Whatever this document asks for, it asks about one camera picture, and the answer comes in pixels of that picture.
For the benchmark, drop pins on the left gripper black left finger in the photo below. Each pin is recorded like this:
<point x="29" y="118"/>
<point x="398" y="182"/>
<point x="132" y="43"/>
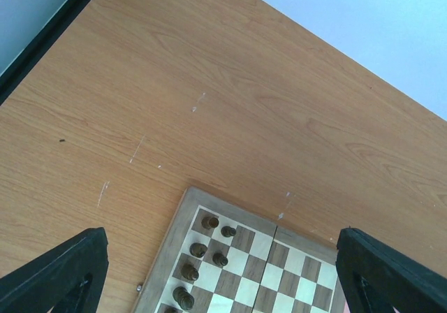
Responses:
<point x="68" y="278"/>

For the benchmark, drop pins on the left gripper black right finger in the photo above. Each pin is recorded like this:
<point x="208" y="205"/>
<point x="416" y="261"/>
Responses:
<point x="377" y="278"/>

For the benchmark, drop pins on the dark king piece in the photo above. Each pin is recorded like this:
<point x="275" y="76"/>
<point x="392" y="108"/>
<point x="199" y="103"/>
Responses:
<point x="183" y="298"/>

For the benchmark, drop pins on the dark bishop piece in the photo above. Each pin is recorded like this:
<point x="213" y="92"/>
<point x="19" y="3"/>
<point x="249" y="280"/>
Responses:
<point x="189" y="272"/>

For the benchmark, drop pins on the dark knight piece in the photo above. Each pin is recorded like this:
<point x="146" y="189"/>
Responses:
<point x="198" y="250"/>

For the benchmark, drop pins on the dark rook piece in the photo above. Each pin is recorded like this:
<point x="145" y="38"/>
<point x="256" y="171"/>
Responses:
<point x="210" y="222"/>

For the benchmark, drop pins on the dark pawn piece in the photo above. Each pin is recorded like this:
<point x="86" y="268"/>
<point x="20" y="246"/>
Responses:
<point x="228" y="231"/>
<point x="220" y="260"/>

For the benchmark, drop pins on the wooden chess board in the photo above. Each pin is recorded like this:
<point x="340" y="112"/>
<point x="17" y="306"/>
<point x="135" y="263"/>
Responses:
<point x="270" y="268"/>

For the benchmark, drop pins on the black aluminium frame rail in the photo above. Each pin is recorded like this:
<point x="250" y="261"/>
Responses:
<point x="29" y="28"/>

